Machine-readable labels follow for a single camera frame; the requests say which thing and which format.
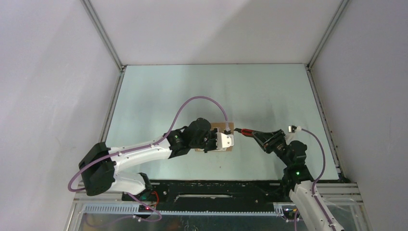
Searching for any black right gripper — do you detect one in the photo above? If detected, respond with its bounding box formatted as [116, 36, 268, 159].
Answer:
[251, 129, 292, 167]

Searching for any red black utility knife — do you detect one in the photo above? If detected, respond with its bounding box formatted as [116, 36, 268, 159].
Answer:
[234, 128, 254, 137]

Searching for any brown cardboard express box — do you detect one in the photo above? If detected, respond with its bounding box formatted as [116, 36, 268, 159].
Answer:
[195, 122, 234, 152]

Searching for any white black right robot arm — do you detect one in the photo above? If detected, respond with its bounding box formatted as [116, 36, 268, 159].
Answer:
[251, 130, 344, 231]

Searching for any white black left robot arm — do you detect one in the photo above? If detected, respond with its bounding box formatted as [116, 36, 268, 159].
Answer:
[78, 118, 234, 201]

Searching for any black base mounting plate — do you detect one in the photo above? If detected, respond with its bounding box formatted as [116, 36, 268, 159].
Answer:
[135, 180, 291, 213]

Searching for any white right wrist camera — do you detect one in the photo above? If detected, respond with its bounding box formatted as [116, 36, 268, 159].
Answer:
[285, 125, 302, 144]

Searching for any grey cable duct rail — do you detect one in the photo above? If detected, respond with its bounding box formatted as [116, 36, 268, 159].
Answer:
[82, 204, 284, 216]

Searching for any aluminium frame post left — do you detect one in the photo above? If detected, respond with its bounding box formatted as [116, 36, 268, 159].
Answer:
[80, 0, 125, 72]

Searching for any aluminium frame post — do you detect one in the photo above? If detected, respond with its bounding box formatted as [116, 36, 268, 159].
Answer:
[80, 0, 125, 72]
[306, 0, 352, 69]

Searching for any aluminium frame post right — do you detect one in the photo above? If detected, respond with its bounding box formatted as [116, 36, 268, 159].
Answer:
[306, 0, 352, 69]

